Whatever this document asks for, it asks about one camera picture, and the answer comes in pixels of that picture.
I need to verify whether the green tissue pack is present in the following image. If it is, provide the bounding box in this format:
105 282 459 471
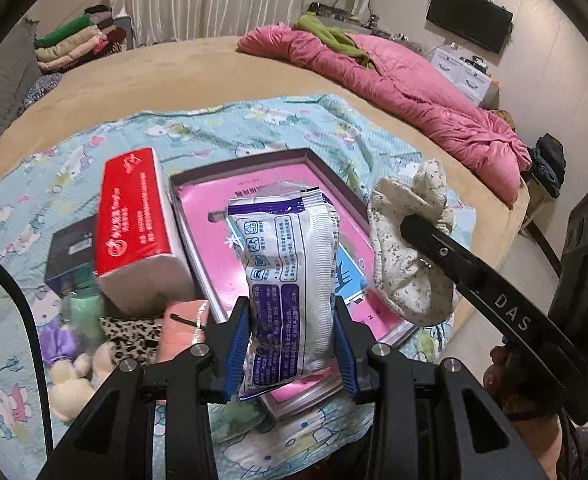
213 397 275 445

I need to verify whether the dark blue cardboard box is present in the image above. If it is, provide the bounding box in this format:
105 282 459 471
44 215 100 296

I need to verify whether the red facial tissue pack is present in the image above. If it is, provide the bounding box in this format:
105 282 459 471
94 147 197 311

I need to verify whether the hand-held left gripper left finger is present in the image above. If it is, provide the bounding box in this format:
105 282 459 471
39 305 253 480

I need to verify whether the pink quilt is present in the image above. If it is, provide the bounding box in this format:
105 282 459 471
237 24 533 205

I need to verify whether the cluttered dressing table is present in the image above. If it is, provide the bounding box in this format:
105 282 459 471
306 1 389 37

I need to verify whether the cartoon cat printed blanket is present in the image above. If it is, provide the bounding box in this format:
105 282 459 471
0 92 477 480

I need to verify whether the white purple wipes packet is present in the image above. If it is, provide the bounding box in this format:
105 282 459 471
228 182 342 401

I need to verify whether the green bath sponge ball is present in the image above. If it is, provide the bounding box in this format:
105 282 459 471
69 287 107 356

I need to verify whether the dark speckled cloth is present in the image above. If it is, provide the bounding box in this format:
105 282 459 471
16 72 65 117

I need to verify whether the floral cloth bundle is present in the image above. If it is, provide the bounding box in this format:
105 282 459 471
367 159 462 325

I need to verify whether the curvy vanity mirror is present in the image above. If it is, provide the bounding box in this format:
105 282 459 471
335 0 373 18

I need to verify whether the pink towel packet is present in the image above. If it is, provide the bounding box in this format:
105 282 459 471
156 300 209 363

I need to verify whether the cream plush toy purple dress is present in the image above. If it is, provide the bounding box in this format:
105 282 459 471
41 322 116 421

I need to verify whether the green garment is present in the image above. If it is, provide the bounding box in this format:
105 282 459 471
292 14 377 70

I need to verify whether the white drawer cabinet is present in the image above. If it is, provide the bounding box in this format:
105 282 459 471
426 44 492 107

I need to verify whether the person's right forearm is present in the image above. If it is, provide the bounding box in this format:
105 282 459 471
506 412 577 480

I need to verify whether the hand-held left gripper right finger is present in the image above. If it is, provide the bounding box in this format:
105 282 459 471
334 295 549 480

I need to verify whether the leopard print scrunchie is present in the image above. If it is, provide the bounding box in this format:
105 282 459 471
99 315 167 367

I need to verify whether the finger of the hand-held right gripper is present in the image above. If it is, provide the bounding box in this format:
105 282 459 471
400 214 574 357

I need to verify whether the black cable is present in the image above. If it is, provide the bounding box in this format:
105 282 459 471
0 245 57 456

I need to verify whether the grey-rimmed pink box tray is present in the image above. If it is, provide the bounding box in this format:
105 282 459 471
169 147 419 421

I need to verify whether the stack of folded clothes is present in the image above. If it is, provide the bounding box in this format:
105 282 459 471
34 5 135 73

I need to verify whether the black bag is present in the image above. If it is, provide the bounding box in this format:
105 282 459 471
531 133 567 200

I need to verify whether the person's right hand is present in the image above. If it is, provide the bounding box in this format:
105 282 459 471
484 344 560 415

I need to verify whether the beige round bed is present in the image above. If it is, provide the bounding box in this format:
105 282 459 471
0 35 532 281

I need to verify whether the black wall television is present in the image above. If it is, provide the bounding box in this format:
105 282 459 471
425 0 514 55

